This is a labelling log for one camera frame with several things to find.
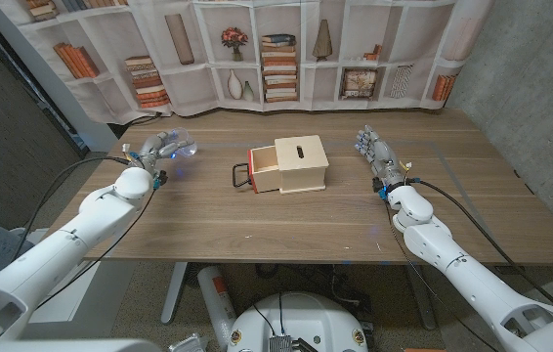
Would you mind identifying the white roll with orange label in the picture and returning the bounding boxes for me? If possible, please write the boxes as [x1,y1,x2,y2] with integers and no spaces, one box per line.
[196,265,237,351]

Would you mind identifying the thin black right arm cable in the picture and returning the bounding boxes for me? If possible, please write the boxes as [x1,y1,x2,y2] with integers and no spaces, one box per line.
[382,198,502,352]

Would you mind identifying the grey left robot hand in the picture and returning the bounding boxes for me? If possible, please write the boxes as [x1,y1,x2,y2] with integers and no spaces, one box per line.
[134,130,195,173]

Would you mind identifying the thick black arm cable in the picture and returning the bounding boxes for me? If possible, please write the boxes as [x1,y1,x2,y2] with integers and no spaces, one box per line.
[11,155,132,261]
[410,178,553,310]

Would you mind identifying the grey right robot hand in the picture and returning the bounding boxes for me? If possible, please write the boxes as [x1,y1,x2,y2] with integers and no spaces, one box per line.
[354,125,408,191]

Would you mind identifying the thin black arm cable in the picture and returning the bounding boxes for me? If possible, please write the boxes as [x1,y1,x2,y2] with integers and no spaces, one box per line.
[382,198,502,352]
[36,188,158,310]

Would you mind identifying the clear plastic measuring cup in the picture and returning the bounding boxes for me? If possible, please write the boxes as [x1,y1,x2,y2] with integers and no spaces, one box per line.
[171,127,198,158]

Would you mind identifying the printed bookshelf backdrop cloth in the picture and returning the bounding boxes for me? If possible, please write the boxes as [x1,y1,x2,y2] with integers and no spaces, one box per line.
[0,0,495,126]

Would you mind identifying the wooden drawer red front black handle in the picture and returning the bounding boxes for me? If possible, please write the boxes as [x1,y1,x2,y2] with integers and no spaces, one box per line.
[232,145,282,195]

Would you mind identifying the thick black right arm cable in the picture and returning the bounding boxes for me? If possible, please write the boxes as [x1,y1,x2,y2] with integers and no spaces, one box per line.
[410,178,553,310]

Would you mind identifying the wooden box with slot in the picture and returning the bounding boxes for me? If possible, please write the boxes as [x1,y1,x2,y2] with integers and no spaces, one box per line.
[274,134,330,196]

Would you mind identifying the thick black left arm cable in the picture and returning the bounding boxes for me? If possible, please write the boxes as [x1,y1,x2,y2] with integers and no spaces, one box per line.
[11,155,132,261]

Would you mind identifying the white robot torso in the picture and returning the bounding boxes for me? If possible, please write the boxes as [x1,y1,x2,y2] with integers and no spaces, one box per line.
[227,291,369,352]

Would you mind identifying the dark perforated panel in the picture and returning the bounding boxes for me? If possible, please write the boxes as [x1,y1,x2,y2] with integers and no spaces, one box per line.
[0,4,88,230]

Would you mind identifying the grey table leg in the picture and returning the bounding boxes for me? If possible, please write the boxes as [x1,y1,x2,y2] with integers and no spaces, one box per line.
[160,262,190,326]
[404,265,437,331]

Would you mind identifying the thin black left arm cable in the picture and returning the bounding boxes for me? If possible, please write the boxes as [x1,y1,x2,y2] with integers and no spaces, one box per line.
[36,188,158,310]

